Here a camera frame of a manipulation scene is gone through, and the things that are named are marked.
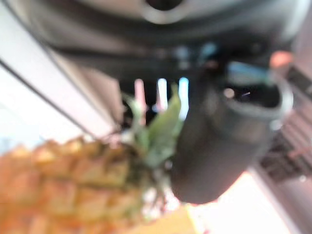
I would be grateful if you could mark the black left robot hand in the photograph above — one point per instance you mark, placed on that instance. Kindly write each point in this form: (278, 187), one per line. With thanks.
(209, 156)

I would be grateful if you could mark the orange pineapple with green crown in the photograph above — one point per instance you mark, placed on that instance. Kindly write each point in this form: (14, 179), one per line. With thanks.
(73, 187)

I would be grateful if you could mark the yellow fruit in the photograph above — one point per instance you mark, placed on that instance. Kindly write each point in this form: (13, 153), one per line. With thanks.
(170, 223)

